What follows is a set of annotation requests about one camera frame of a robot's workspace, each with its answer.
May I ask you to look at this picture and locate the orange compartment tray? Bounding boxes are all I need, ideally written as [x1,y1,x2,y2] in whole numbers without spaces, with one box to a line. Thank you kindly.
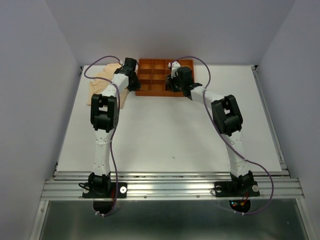
[135,58,184,97]

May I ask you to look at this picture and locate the aluminium front rail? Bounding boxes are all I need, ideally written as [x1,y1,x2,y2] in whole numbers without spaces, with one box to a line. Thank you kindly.
[40,170,305,201]

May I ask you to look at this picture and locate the peach underwear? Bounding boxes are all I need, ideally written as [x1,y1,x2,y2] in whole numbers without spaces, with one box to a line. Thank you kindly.
[86,63,121,106]

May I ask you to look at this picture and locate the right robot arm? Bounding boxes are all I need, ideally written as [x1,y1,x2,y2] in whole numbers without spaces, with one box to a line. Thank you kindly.
[166,61,255,197]

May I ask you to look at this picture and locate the aluminium right side rail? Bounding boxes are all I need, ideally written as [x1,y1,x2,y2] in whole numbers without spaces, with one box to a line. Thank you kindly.
[251,65,291,177]

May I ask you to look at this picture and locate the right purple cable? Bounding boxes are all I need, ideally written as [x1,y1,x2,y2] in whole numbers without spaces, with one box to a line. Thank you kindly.
[172,56,274,216]

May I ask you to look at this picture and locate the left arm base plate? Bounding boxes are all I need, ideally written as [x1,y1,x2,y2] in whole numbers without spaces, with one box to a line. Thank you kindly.
[78,182,128,199]

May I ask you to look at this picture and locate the aluminium rail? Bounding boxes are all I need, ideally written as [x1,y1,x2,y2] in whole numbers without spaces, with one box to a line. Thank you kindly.
[251,65,291,177]
[40,170,305,201]

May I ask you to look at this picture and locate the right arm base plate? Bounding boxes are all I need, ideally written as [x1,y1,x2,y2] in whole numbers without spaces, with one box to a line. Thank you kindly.
[214,181,260,198]

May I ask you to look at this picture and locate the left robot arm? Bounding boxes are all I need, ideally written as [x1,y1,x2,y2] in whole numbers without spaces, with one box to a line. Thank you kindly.
[82,57,141,199]

